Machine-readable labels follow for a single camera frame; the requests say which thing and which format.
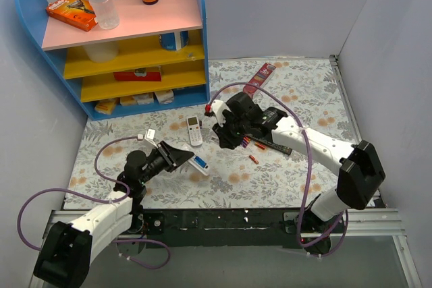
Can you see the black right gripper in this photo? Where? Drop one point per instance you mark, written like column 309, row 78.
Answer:
column 227, row 130

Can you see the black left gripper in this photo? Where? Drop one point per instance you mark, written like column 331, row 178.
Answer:
column 167, row 156

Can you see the blue battery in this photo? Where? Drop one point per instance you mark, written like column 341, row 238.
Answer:
column 201, row 163

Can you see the white remote control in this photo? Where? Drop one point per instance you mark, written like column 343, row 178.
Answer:
column 205, row 172
column 194, row 133

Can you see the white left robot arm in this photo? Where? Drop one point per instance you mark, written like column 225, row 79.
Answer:
column 70, row 248

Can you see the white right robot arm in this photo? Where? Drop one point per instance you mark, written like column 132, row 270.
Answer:
column 357, row 166

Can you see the black remote control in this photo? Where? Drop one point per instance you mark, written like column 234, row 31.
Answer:
column 277, row 147

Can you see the purple battery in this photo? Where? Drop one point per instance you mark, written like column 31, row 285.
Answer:
column 245, row 142

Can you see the orange red battery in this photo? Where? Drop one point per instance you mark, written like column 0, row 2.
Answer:
column 261, row 146

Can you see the floral table mat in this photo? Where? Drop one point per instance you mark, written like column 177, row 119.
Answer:
column 309, row 87

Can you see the red toothpaste box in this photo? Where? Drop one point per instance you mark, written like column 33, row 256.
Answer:
column 260, row 79

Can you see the red box on shelf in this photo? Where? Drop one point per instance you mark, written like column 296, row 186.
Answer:
column 143, row 74

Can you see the blue shelf unit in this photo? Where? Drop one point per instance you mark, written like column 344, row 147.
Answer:
column 154, row 48

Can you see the blue white can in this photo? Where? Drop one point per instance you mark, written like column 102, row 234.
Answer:
column 174, row 41

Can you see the white cup on shelf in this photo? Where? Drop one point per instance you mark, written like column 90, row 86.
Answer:
column 101, row 52

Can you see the orange razor box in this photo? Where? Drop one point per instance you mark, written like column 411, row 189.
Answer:
column 76, row 13

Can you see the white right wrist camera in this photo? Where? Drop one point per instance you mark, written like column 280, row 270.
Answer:
column 216, row 109

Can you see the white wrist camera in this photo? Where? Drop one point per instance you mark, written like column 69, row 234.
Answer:
column 148, row 138
column 216, row 109

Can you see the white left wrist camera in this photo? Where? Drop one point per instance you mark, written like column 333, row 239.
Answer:
column 148, row 138

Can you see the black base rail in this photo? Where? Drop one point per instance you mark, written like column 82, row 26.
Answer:
column 216, row 227

